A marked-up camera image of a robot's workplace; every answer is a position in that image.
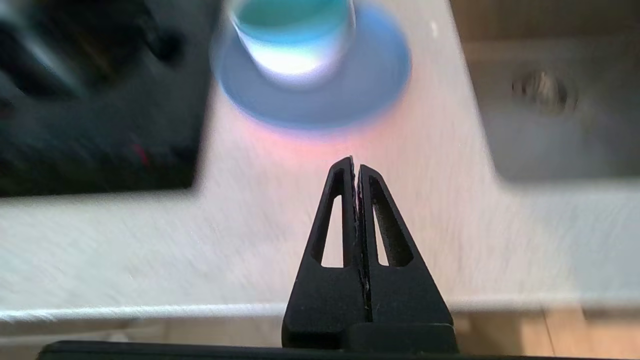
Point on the round metal sink strainer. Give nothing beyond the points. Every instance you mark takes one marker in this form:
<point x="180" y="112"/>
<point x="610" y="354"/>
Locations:
<point x="544" y="91"/>

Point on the blue grey plate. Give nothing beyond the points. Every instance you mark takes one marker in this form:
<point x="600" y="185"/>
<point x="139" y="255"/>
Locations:
<point x="370" y="85"/>

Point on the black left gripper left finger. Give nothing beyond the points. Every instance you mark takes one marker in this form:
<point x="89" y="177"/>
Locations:
<point x="320" y="300"/>

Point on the black induction cooktop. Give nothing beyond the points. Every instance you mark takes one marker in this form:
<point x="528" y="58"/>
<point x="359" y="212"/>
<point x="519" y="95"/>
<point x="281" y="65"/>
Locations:
<point x="100" y="125"/>

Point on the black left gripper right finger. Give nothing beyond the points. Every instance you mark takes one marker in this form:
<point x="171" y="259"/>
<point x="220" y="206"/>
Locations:
<point x="410" y="300"/>

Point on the stainless steel sink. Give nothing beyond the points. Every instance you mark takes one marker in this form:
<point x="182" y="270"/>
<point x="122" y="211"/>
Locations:
<point x="550" y="140"/>

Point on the teal bowl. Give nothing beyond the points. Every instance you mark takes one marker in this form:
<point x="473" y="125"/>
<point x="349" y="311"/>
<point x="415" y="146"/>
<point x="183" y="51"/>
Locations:
<point x="290" y="15"/>

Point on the pink bowl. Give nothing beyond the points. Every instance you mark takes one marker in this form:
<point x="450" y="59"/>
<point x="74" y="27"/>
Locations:
<point x="300" y="57"/>

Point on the pink plate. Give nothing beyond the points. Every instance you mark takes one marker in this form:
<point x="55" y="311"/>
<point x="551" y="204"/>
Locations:
<point x="310" y="137"/>

